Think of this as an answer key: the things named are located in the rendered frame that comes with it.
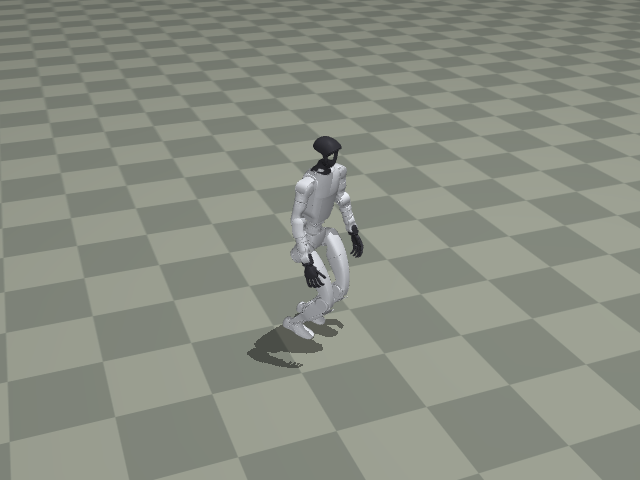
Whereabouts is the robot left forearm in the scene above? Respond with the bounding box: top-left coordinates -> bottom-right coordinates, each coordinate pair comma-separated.
339,192 -> 357,233

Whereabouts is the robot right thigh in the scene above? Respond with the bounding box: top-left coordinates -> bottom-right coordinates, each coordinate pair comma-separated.
290,244 -> 335,311

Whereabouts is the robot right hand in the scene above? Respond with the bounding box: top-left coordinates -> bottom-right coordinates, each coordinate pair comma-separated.
301,253 -> 326,288

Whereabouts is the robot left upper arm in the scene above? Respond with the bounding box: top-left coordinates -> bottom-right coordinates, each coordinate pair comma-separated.
334,163 -> 350,206

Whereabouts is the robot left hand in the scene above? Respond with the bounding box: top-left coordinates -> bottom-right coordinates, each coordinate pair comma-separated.
348,225 -> 363,258

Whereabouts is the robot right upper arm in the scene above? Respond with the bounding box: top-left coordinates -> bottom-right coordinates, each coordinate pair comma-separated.
291,177 -> 315,228

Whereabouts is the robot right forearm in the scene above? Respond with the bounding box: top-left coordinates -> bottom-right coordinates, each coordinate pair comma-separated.
292,218 -> 311,264

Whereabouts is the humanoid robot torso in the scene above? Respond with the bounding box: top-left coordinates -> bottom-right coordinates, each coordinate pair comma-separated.
302,166 -> 340,249

